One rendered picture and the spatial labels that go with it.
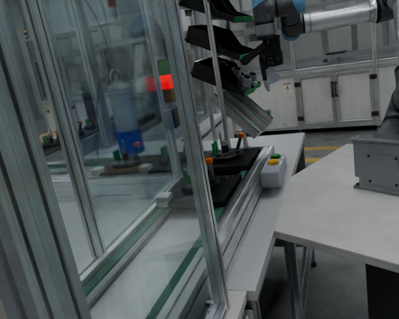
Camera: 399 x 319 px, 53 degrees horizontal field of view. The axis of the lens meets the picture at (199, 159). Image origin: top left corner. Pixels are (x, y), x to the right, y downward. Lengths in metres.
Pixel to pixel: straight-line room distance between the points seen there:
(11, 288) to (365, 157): 1.27
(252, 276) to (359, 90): 4.64
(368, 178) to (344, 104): 4.12
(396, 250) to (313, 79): 4.56
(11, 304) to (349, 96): 5.34
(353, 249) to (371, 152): 0.43
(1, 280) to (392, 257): 0.94
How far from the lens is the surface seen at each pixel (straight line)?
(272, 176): 1.48
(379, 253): 1.15
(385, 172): 1.47
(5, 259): 0.39
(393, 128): 1.46
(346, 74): 5.53
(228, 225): 1.12
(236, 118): 1.86
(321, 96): 5.61
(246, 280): 1.06
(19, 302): 0.41
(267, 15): 1.59
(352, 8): 1.72
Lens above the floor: 1.45
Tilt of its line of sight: 16 degrees down
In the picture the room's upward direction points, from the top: 10 degrees counter-clockwise
